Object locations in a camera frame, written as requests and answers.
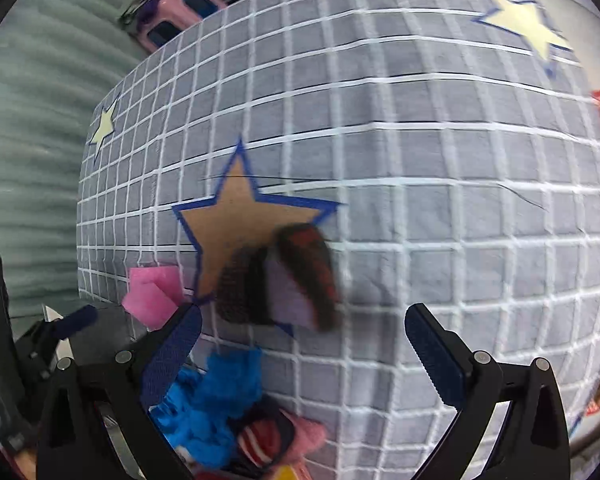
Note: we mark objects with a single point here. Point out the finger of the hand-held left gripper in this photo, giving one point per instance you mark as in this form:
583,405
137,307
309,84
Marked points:
77,319

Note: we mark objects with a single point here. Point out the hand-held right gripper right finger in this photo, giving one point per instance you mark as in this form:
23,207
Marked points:
432,355

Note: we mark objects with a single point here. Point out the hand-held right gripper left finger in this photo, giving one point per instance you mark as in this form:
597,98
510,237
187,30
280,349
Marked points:
172,355

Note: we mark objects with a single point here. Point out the blue plastic bag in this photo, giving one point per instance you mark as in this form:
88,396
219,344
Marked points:
172,412

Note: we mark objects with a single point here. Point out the pink foam block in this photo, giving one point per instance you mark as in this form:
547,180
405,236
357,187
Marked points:
152,295

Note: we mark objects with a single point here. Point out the blue nonwoven cloth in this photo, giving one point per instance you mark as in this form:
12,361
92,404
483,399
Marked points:
225,395

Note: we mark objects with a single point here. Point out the pink navy striped sock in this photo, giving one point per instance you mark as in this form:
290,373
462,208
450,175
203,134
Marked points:
275,435

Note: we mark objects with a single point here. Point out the brown purple knitted bootie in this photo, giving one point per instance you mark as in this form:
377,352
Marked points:
280,280

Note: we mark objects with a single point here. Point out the pale green curtain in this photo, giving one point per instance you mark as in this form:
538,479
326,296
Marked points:
35,135

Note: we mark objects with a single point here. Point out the grey grid blanket with stars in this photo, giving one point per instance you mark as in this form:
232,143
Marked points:
405,160

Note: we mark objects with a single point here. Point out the pink plastic stool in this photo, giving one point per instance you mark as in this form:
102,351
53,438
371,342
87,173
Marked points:
180,7

